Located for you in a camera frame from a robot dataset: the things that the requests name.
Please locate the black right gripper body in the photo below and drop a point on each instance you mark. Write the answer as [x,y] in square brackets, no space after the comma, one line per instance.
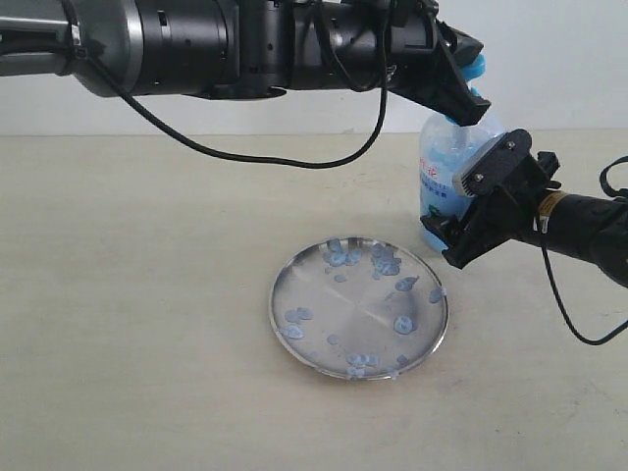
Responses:
[512,205]

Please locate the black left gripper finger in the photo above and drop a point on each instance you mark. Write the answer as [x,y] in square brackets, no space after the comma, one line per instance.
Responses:
[450,94]
[456,49]

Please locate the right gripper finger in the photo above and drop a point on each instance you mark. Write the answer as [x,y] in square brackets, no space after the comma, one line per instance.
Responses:
[492,163]
[465,240]

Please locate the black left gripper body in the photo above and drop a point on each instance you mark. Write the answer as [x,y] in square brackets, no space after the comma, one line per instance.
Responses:
[342,45]

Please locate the blue pump soap bottle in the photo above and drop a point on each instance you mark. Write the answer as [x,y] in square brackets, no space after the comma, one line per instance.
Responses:
[444,147]

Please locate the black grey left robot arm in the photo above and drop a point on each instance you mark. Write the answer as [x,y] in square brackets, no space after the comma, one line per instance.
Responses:
[247,50]

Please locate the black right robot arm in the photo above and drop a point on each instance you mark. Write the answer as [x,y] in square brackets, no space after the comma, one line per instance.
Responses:
[586,228]

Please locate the round steel plate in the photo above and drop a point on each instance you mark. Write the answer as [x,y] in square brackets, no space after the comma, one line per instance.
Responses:
[358,308]

